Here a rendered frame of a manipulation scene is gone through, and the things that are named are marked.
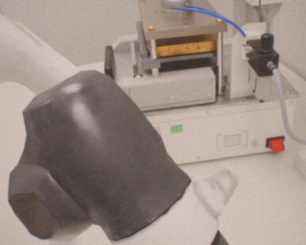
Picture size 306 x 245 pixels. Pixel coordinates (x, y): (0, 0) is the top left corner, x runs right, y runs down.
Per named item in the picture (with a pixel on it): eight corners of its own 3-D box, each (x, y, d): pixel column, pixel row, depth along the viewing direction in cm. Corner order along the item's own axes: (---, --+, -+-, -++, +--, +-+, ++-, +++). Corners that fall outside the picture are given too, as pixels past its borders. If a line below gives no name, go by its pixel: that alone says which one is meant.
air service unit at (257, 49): (255, 79, 80) (259, 17, 71) (279, 112, 68) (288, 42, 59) (234, 81, 79) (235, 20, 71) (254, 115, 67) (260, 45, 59)
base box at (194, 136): (248, 90, 119) (251, 44, 109) (293, 160, 88) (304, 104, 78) (94, 109, 118) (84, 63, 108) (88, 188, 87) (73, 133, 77)
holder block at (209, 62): (202, 43, 100) (201, 35, 99) (220, 74, 84) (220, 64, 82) (146, 49, 100) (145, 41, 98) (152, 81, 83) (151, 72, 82)
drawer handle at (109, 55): (113, 57, 98) (112, 44, 95) (113, 81, 85) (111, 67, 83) (106, 58, 98) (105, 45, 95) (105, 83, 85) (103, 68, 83)
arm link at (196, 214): (99, 258, 26) (142, 310, 26) (238, 164, 25) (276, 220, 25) (115, 202, 38) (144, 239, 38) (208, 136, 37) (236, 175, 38)
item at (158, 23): (222, 21, 100) (222, -24, 93) (259, 66, 75) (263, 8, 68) (140, 30, 100) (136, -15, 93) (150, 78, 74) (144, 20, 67)
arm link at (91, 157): (96, 207, 42) (38, 266, 35) (30, 121, 41) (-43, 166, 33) (207, 162, 30) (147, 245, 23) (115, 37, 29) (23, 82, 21)
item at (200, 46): (202, 27, 98) (201, -6, 92) (222, 58, 79) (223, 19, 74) (142, 34, 97) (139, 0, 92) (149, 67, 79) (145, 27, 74)
